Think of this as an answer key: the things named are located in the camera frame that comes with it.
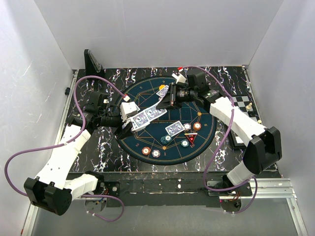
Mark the blue white chips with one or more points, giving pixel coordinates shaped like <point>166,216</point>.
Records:
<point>187,126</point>

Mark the black card shoe stand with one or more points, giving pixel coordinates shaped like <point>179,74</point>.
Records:
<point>92,66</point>

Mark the red black triangle marker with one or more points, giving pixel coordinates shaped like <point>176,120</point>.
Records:
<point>191,137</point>

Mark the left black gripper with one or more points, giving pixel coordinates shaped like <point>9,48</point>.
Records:
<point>125,132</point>

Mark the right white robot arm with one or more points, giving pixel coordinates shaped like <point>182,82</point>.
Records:
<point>263,145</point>

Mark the green poker chip stack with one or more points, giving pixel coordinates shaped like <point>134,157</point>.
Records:
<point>166,139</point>

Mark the red yellow chip stack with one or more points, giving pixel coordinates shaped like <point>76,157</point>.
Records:
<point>146,151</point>

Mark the aluminium frame rail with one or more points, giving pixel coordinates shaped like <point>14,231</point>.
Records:
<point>274,212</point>

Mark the blue card being drawn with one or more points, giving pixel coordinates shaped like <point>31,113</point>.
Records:
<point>153,113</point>

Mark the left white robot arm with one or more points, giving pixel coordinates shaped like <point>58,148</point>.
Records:
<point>50,189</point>

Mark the blue card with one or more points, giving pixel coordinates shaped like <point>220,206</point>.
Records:
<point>174,128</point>
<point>161,93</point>

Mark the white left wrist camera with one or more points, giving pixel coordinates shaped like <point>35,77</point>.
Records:
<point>128,109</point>

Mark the blue white chip stack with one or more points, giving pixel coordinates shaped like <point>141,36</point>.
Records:
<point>156,153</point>

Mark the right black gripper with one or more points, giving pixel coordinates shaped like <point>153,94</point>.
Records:
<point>171,99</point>

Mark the red yellow chips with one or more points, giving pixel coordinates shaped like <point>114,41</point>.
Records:
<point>197,126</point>

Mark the round blue poker mat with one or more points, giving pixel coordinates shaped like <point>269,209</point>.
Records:
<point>144,94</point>

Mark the black white chessboard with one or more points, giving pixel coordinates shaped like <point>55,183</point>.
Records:
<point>242,122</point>

